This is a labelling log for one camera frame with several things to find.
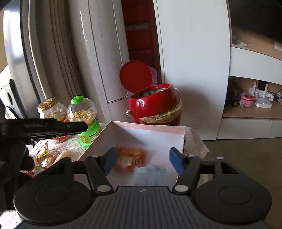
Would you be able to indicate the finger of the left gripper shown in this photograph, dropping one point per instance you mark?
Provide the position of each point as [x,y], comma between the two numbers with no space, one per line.
[39,129]

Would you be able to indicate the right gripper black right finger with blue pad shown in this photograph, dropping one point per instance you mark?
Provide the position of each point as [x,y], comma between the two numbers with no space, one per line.
[219,190]

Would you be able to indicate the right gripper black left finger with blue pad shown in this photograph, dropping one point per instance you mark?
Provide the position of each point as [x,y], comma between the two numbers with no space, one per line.
[66,190]

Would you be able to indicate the yellow snack bag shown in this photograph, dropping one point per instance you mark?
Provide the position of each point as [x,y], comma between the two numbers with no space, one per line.
[43,156]

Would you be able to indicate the red snack packet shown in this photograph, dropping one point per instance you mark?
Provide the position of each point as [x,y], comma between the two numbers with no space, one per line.
[130,158]

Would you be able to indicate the blue white snack packet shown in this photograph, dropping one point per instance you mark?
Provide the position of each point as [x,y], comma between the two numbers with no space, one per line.
[149,176]

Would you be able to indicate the glass jar gold lid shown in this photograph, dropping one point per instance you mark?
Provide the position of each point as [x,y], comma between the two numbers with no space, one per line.
[52,108]

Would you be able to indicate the grey speaker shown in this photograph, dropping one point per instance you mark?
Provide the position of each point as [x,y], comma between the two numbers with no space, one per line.
[12,101]

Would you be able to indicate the green gumball candy dispenser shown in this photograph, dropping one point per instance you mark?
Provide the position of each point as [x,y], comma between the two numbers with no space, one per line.
[84,109]

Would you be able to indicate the white lace tablecloth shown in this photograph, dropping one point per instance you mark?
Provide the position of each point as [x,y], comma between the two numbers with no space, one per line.
[66,145]

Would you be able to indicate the pink cardboard box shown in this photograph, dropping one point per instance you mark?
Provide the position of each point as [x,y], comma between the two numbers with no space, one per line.
[158,156]

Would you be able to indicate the dark toy vehicle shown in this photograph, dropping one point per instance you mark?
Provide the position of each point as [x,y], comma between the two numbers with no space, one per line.
[234,97]

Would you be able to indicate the pink round container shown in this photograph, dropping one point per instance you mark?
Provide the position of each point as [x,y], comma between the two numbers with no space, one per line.
[247,100]

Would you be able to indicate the white wifi router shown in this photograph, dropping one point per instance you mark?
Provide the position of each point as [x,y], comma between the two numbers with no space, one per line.
[261,100]

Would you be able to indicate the red trash bin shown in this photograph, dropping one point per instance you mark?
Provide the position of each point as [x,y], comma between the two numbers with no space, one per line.
[149,104]

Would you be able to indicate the white standing air conditioner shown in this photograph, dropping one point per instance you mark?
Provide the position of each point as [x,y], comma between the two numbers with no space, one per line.
[100,43]

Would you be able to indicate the white tv cabinet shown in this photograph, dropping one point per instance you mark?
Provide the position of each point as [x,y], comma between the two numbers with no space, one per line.
[253,58]

